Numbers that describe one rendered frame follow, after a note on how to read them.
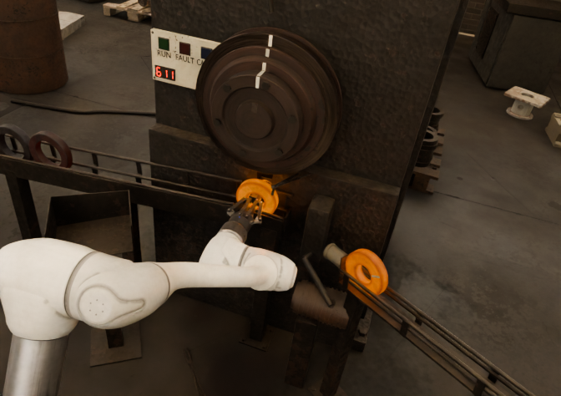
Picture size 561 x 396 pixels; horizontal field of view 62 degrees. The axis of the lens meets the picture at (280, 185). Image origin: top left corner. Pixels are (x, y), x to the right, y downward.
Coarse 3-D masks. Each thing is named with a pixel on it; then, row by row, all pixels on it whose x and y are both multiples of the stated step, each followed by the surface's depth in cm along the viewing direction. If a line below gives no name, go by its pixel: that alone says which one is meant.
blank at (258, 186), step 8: (248, 184) 164; (256, 184) 163; (264, 184) 164; (240, 192) 168; (248, 192) 166; (256, 192) 165; (264, 192) 164; (264, 200) 166; (272, 200) 165; (256, 208) 170; (264, 208) 168; (272, 208) 167
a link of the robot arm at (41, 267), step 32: (0, 256) 88; (32, 256) 86; (64, 256) 86; (0, 288) 87; (32, 288) 84; (64, 288) 83; (32, 320) 85; (64, 320) 88; (32, 352) 87; (64, 352) 93; (32, 384) 88
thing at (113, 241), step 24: (120, 192) 168; (48, 216) 154; (72, 216) 168; (96, 216) 171; (120, 216) 173; (72, 240) 163; (96, 240) 163; (120, 240) 163; (96, 336) 199; (120, 336) 193; (96, 360) 190; (120, 360) 191
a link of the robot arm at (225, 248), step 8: (224, 232) 145; (216, 240) 141; (224, 240) 141; (232, 240) 141; (208, 248) 139; (216, 248) 138; (224, 248) 138; (232, 248) 138; (240, 248) 139; (208, 256) 136; (216, 256) 136; (224, 256) 137; (232, 256) 137; (240, 256) 137; (224, 264) 136; (232, 264) 137
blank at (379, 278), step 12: (360, 252) 147; (372, 252) 146; (348, 264) 153; (360, 264) 148; (372, 264) 144; (360, 276) 152; (372, 276) 145; (384, 276) 143; (372, 288) 147; (384, 288) 145
